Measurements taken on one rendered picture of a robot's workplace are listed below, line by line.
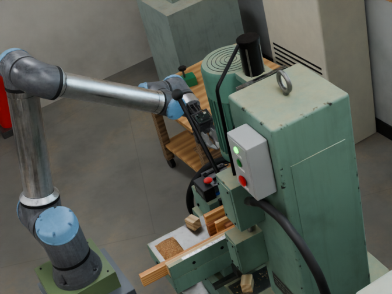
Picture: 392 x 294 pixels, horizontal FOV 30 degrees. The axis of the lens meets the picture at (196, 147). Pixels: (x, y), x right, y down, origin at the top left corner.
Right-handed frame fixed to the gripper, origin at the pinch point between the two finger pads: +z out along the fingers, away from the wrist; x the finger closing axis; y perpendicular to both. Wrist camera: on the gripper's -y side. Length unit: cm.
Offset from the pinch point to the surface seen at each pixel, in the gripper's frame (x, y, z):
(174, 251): -38, 18, 41
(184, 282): -40, 18, 52
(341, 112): 0, 87, 63
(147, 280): -51, 21, 47
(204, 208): -21.0, 13.7, 29.1
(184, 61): 53, -104, -135
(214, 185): -16.3, 22.9, 27.9
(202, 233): -26.7, 15.9, 38.2
